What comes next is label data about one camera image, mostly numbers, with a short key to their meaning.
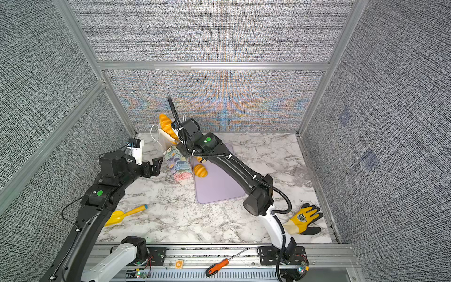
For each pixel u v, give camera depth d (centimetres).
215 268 69
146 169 62
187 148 70
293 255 65
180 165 90
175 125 67
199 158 102
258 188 50
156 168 64
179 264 71
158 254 74
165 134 75
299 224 80
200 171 96
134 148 59
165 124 76
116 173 51
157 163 63
